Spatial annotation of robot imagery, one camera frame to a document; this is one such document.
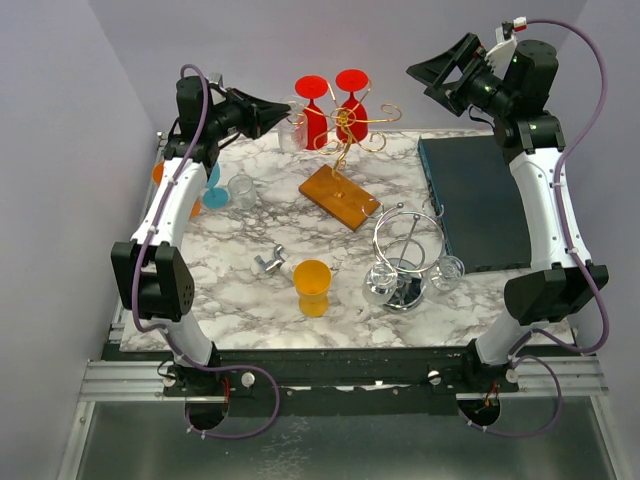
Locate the yellow wine glass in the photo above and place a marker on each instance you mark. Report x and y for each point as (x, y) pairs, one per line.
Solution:
(312, 281)

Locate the right red wine glass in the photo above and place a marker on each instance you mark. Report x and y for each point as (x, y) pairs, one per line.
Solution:
(353, 81)

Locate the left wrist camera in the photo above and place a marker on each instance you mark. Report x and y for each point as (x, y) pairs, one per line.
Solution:
(216, 79)

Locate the blue wine glass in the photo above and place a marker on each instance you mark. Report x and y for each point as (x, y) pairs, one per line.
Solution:
(215, 197)

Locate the left red wine glass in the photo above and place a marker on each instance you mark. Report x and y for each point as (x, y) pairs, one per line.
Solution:
(312, 88)

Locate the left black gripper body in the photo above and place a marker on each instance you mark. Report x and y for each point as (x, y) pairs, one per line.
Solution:
(236, 114)

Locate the clear wine glass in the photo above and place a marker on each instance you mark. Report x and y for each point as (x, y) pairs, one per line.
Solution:
(242, 191)
(292, 131)

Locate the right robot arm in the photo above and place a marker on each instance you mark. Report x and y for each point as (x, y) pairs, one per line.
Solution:
(511, 83)

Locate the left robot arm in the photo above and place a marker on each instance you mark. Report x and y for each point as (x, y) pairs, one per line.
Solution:
(153, 279)

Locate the chrome wire glass rack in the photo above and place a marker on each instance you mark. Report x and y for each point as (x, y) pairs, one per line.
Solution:
(411, 241)

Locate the red wine glass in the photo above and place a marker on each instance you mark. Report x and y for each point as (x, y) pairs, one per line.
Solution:
(312, 88)
(353, 81)

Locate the aluminium rail frame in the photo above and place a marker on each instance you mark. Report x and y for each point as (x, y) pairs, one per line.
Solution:
(125, 428)

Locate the gold wire wine glass rack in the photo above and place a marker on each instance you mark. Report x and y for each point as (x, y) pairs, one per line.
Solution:
(328, 187)

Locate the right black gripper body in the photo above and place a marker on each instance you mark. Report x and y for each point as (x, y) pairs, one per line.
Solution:
(482, 89)

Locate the orange wine glass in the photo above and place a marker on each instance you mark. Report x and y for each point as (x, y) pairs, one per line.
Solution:
(157, 175)

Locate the white cylinder fitting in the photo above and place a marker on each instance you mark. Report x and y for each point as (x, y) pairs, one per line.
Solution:
(287, 269)

